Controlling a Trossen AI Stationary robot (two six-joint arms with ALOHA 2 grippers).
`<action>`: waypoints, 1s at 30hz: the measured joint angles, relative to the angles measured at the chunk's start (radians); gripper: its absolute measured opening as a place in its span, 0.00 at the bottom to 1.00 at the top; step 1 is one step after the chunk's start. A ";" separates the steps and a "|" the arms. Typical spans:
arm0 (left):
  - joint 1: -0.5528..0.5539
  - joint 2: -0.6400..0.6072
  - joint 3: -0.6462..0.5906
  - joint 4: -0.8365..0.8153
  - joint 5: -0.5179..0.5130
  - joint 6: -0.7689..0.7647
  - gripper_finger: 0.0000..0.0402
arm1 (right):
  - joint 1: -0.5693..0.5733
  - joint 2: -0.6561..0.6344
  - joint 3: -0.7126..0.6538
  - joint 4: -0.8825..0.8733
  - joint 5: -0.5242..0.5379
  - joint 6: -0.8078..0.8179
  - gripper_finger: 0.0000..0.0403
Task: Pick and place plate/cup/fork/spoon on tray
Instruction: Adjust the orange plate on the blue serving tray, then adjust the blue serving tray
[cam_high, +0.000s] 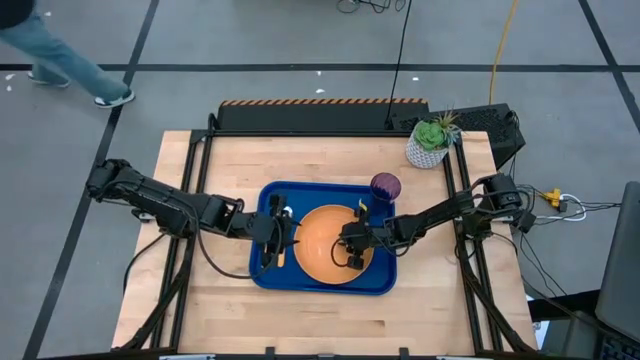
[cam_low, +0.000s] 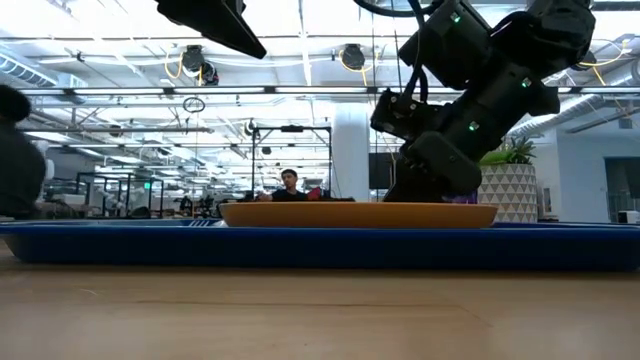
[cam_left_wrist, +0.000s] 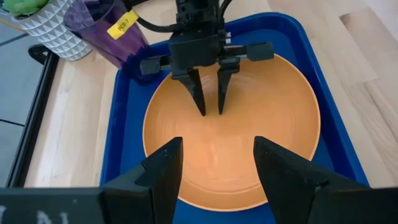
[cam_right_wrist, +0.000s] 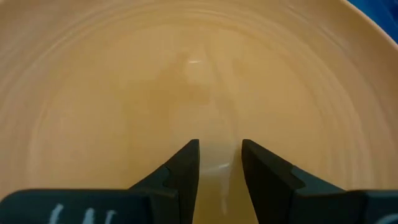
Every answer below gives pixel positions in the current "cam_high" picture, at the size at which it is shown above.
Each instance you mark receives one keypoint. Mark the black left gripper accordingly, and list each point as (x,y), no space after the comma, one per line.
(265,230)

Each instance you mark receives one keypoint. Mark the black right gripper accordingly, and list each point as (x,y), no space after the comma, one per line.
(362,235)

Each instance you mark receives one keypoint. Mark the orange plate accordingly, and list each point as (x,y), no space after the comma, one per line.
(315,250)

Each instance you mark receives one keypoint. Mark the blue plastic tray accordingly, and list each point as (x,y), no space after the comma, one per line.
(320,192)

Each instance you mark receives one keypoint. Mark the purple faceted cup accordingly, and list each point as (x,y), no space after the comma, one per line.
(386,186)

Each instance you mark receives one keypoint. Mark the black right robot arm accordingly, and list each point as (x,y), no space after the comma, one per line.
(435,215)

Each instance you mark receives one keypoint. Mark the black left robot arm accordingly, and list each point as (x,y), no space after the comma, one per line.
(160,200)

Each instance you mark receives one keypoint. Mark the succulent in triangle-patterned pot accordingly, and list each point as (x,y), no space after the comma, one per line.
(430,137)

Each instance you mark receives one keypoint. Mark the black box with hazard stripe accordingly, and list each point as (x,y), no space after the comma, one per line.
(320,117)

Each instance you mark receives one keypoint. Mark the black perforated computer case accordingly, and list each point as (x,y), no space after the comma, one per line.
(485,122)

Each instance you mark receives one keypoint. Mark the grey laptop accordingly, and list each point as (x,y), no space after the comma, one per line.
(622,260)

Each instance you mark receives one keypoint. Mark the person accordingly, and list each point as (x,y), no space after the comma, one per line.
(55,55)

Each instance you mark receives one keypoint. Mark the black aluminium table frame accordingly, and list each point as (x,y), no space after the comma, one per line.
(300,134)

